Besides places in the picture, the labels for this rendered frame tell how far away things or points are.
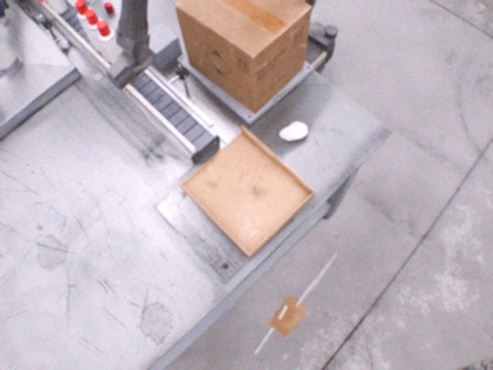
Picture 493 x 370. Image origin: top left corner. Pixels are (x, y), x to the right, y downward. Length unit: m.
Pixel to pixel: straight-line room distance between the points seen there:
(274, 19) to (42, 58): 0.85
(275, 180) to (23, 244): 0.78
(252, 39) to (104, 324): 0.86
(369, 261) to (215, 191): 1.06
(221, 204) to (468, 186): 1.53
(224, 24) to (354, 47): 1.59
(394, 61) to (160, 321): 2.05
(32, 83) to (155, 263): 0.77
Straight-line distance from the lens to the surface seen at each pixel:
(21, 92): 1.52
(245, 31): 1.10
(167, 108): 1.27
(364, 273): 2.01
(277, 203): 1.15
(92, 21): 1.32
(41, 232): 1.30
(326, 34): 2.24
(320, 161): 1.22
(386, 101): 2.42
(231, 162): 1.20
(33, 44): 1.65
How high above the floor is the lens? 1.92
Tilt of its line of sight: 68 degrees down
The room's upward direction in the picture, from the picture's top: 8 degrees counter-clockwise
